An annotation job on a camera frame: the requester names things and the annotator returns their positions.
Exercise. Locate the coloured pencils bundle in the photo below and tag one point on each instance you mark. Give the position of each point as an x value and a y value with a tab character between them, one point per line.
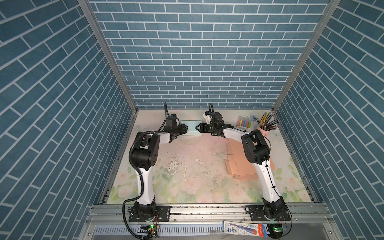
267	123

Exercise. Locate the light blue paper box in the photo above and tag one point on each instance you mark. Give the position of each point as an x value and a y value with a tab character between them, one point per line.
192	124

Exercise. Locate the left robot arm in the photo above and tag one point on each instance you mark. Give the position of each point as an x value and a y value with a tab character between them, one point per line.
143	156

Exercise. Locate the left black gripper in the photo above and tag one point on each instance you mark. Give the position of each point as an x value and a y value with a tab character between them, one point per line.
182	129

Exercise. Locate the aluminium front rail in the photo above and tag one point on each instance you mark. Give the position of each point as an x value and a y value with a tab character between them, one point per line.
310	221

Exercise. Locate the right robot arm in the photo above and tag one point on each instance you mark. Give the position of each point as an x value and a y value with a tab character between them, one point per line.
257	152

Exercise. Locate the white blue red package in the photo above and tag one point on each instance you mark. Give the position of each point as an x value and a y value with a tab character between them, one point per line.
245	229

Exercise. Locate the pink paper box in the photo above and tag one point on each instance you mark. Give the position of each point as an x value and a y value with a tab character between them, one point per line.
237	164

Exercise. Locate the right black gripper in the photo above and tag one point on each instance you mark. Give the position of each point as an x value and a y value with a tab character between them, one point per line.
202	127

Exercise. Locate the box of coloured markers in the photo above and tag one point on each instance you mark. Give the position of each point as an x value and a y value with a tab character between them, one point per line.
244	123

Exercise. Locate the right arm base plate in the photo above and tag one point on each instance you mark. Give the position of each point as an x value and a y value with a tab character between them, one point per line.
257	213

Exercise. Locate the pink pencil cup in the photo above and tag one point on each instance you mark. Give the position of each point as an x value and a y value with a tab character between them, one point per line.
262	133

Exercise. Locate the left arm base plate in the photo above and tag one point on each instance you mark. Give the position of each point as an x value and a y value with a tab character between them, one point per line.
156	213

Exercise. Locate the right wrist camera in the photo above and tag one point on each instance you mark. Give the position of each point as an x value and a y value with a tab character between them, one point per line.
207	116

